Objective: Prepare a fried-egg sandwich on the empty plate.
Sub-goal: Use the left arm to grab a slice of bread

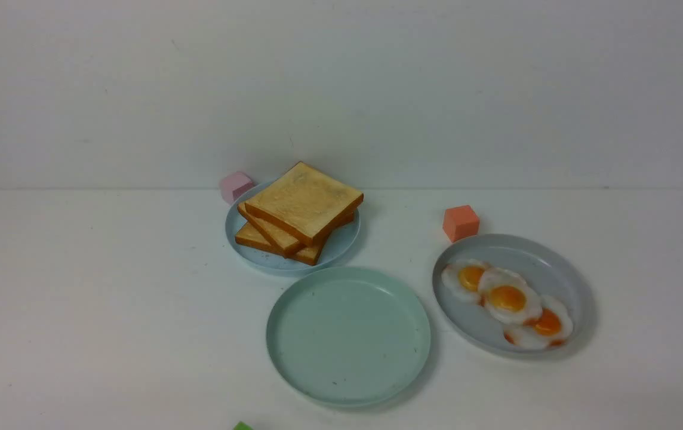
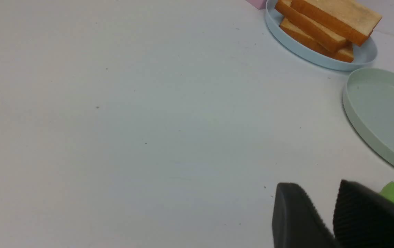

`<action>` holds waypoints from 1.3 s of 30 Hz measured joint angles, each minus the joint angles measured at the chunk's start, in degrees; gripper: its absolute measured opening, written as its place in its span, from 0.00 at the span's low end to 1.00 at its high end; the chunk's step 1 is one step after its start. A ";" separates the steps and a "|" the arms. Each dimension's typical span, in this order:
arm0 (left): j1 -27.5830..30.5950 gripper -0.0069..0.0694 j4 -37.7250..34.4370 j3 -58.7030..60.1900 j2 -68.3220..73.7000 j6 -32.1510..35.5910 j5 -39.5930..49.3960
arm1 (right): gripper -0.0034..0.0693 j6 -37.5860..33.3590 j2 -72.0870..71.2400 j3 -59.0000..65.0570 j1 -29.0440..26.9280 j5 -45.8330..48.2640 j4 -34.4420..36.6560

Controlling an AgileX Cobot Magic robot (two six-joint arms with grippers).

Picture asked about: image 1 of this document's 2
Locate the mint green centre plate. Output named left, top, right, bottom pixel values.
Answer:
left=265, top=267, right=432, bottom=409

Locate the toast slice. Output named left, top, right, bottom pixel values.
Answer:
left=235, top=223, right=328, bottom=266
left=237, top=203, right=329, bottom=256
left=244, top=161, right=364, bottom=245

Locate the fried egg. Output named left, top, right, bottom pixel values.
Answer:
left=441, top=259, right=491, bottom=305
left=503, top=296, right=574, bottom=351
left=478, top=268, right=543, bottom=325

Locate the pink cube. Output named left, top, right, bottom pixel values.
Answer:
left=219, top=171, right=256, bottom=205

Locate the light blue bread plate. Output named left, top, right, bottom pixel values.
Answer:
left=224, top=182, right=361, bottom=277

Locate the orange cube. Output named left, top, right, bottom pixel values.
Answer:
left=442, top=205, right=481, bottom=243

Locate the green cube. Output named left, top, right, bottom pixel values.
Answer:
left=232, top=421, right=253, bottom=430

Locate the grey egg plate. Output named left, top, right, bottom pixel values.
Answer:
left=432, top=234, right=597, bottom=362

